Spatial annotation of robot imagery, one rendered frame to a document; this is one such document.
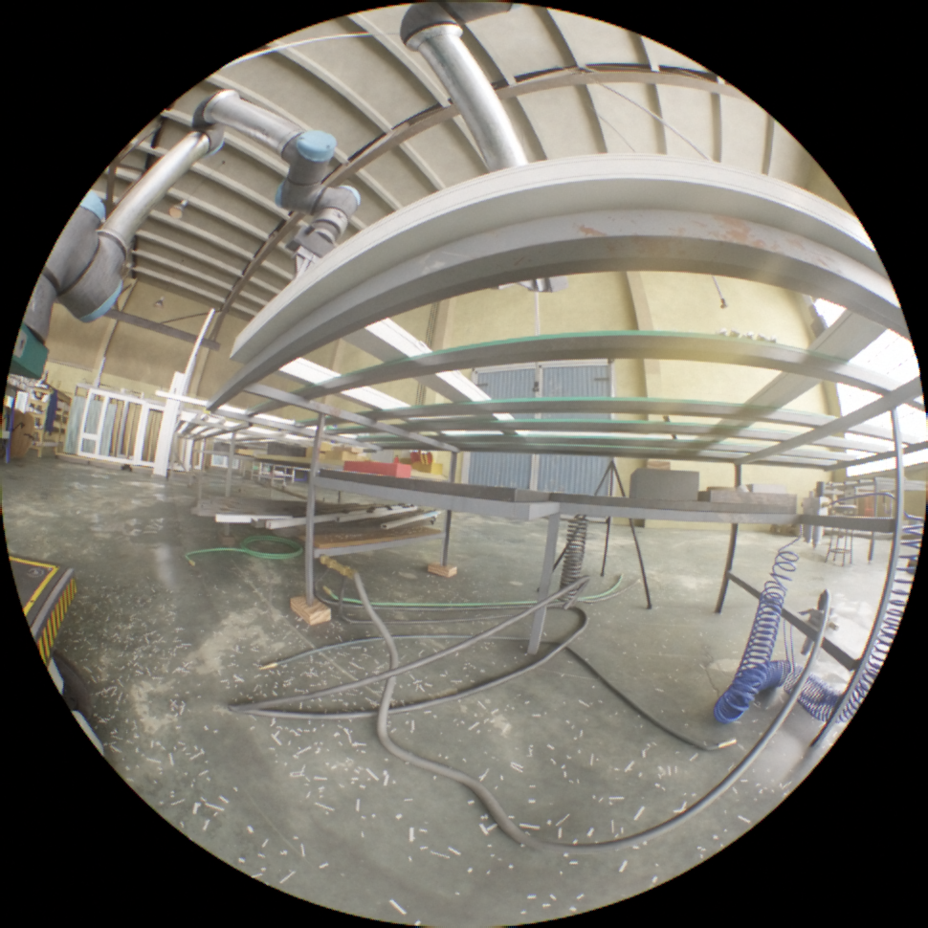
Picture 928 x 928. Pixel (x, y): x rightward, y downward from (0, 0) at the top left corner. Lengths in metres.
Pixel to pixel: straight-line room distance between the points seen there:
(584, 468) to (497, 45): 9.90
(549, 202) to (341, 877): 0.89
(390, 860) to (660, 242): 0.83
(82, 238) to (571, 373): 7.55
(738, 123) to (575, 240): 9.16
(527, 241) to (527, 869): 0.83
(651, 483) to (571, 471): 5.78
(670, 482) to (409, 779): 1.05
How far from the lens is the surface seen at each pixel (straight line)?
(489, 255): 0.30
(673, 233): 0.30
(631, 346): 0.50
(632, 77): 6.01
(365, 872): 0.60
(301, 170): 0.77
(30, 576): 0.76
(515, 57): 7.82
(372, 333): 0.59
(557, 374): 7.42
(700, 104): 8.84
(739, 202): 0.37
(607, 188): 0.33
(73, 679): 0.80
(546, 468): 6.82
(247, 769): 0.71
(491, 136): 0.67
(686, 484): 1.01
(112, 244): 0.88
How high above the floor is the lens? 0.58
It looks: 5 degrees up
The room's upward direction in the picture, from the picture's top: 6 degrees clockwise
